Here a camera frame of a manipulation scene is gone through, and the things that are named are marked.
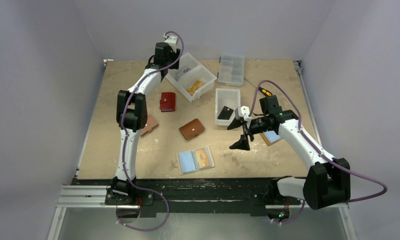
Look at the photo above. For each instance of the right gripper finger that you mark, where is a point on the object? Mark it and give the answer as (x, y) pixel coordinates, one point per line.
(242, 143)
(236, 123)

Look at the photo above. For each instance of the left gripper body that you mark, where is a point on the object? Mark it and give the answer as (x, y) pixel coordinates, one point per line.
(173, 56)

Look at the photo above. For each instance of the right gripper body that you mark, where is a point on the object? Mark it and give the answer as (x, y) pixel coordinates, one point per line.
(247, 129)

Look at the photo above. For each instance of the black credit card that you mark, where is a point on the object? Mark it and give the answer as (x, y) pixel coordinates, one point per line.
(225, 113)

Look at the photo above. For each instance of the tan card holder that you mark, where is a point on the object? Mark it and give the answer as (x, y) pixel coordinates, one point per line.
(270, 137)

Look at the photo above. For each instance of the silver credit card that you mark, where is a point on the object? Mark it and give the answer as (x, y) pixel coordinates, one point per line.
(182, 71)

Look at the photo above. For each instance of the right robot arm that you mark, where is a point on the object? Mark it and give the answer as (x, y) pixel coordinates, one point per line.
(327, 182)

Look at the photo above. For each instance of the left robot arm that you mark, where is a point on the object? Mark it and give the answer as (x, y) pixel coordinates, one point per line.
(132, 115)

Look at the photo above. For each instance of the brown card holder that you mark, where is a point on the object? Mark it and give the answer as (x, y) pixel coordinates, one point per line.
(192, 129)

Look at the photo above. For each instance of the red card holder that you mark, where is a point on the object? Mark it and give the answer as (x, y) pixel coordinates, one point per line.
(168, 102)

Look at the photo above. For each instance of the pink card holder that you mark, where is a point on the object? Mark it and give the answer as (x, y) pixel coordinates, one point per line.
(150, 125)

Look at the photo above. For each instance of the white small bin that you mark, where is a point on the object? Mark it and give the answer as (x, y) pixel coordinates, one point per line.
(226, 97)

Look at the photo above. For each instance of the yellow black screwdriver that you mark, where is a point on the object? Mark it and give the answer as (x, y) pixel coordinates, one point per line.
(262, 90)

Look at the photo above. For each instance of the white divided bin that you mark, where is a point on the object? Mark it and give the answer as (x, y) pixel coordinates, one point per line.
(197, 72)

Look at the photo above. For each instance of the yellow item in bin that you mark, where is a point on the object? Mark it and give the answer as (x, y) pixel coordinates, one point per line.
(196, 86)

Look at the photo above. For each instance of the clear compartment organizer box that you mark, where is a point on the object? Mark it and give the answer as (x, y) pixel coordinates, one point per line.
(231, 70)

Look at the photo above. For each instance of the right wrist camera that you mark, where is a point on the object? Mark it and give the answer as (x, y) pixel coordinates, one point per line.
(242, 113)

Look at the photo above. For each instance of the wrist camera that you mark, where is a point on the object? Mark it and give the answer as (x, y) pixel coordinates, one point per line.
(172, 40)
(242, 113)

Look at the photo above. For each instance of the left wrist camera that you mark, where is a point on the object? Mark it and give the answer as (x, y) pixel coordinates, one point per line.
(172, 40)

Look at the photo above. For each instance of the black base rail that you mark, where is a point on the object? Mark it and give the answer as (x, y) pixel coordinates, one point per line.
(202, 196)

